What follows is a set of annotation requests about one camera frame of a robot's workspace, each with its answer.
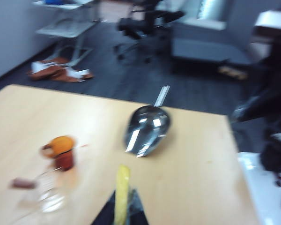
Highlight white window blinds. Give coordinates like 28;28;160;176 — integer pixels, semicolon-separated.
196;0;217;19

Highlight black office chair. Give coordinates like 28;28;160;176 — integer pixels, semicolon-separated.
113;0;185;64

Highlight clear beaker with brown mark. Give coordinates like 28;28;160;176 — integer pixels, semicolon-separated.
9;167;66;213

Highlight shiny metal scoop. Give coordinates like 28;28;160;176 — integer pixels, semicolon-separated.
123;85;171;158

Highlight grey wheeled couch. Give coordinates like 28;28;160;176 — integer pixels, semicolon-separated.
170;22;251;73

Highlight white robot base platform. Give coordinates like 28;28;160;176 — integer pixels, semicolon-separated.
237;151;281;225

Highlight white standing desk riser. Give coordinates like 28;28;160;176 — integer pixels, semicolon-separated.
36;21;96;68

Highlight brown cloth on floor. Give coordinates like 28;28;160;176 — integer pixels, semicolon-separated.
27;57;94;84

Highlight amber orange small beaker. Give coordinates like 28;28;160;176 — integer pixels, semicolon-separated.
40;135;77;171

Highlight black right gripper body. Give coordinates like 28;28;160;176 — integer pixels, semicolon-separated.
255;35;281;104

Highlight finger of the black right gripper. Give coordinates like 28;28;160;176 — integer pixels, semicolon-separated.
230;106;271;123
231;93;270;113

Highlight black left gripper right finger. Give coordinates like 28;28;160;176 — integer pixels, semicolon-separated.
128;187;150;225

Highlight yellow lemon slice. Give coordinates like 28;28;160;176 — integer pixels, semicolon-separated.
114;164;131;225

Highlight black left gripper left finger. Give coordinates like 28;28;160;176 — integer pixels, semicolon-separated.
91;190;117;225

